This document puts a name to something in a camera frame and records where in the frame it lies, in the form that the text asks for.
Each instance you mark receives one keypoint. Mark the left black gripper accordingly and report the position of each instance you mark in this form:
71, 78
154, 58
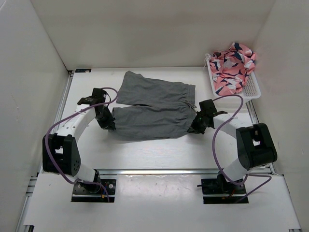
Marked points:
109, 123

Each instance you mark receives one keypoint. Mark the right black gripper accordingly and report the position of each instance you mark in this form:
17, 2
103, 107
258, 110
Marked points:
194, 128

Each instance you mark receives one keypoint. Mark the grey shorts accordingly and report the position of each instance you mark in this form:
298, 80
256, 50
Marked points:
153, 109

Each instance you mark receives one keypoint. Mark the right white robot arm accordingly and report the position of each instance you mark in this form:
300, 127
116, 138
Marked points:
255, 146

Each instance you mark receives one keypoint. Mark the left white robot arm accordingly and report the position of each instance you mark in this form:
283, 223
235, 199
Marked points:
60, 153

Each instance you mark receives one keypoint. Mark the pink patterned shorts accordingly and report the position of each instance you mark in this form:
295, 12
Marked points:
231, 68

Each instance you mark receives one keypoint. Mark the black corner label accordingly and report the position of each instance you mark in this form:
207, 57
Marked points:
83, 70

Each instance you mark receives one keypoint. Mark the white plastic basket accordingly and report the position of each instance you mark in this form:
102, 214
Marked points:
249, 92

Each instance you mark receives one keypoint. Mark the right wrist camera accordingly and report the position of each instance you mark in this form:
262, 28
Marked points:
207, 108

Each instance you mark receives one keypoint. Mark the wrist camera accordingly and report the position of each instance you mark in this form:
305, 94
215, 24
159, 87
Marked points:
98, 95
207, 108

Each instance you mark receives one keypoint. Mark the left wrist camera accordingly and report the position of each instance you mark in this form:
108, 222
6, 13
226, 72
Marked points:
98, 95

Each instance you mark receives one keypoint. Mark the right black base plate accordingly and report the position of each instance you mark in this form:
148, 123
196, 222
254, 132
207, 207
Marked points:
214, 193

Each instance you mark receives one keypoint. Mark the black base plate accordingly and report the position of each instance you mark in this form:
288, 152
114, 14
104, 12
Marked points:
214, 193
84, 194

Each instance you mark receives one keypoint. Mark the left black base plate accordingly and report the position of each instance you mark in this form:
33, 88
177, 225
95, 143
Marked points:
84, 194

